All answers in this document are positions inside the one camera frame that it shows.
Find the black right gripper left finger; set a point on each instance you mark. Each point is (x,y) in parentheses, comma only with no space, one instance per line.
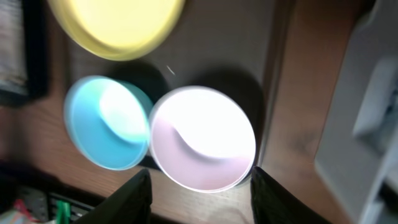
(129,204)

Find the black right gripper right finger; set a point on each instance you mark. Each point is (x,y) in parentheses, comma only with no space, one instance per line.
(273,204)

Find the light blue bowl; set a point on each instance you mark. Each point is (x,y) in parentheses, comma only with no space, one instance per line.
(108,121)

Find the pink bowl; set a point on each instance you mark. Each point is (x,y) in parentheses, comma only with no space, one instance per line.
(201,139)

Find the yellow plate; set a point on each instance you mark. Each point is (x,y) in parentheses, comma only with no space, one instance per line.
(118,30)

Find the grey dishwasher rack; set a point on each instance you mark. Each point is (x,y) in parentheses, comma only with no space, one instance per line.
(357,155)

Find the black food waste tray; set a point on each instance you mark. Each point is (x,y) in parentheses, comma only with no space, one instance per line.
(24,56)

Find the dark brown serving tray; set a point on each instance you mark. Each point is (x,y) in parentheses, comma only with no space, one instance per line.
(233,46)

